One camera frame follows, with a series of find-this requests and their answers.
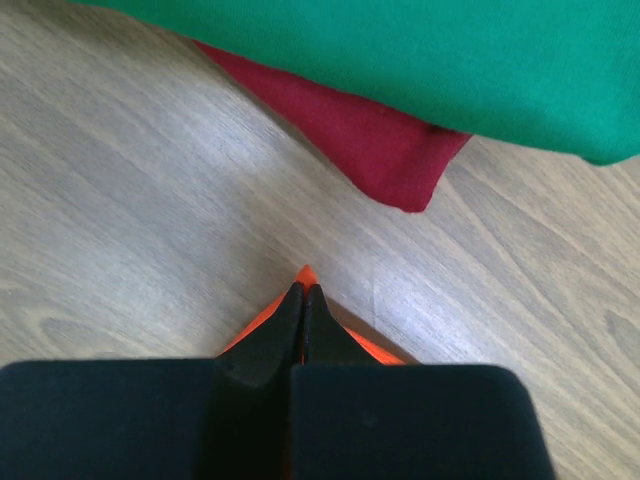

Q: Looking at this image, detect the dark red folded t shirt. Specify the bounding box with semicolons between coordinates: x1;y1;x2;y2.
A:
198;44;470;213

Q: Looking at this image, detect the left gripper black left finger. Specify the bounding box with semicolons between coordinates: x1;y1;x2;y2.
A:
1;284;304;479

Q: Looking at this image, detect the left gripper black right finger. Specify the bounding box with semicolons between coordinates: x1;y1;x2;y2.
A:
291;286;555;479

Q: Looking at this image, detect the green folded t shirt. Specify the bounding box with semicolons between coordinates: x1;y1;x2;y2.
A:
64;0;640;167

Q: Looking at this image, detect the orange t shirt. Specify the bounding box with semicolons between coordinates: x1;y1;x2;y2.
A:
214;263;409;480

